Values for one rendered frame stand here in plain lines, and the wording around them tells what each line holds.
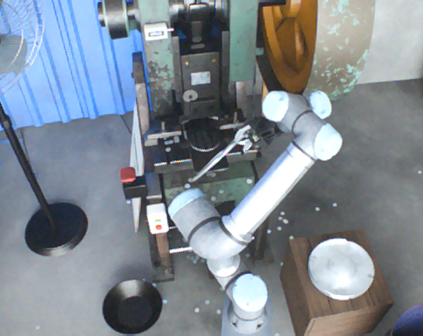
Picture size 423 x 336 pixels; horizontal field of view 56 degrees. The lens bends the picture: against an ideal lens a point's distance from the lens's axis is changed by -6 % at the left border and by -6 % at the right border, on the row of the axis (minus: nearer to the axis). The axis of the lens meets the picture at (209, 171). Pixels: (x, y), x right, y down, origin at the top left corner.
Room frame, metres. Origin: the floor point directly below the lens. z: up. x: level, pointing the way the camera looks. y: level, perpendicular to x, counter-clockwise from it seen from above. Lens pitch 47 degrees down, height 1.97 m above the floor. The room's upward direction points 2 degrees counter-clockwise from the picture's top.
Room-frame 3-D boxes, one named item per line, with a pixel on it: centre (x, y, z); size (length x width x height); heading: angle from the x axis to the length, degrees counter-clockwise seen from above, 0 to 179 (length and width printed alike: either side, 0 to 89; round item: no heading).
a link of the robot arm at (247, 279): (0.66, -0.12, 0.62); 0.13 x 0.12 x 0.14; 29
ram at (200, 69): (1.37, 0.03, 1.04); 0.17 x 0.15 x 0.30; 9
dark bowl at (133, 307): (0.88, 0.40, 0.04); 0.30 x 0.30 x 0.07
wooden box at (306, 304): (0.89, -0.56, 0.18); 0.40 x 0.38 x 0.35; 7
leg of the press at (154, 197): (1.50, 0.32, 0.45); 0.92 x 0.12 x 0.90; 9
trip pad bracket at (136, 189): (1.13, 0.31, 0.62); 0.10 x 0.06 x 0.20; 99
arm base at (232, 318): (0.65, -0.13, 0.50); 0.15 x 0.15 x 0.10
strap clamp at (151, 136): (1.38, 0.20, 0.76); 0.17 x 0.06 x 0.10; 99
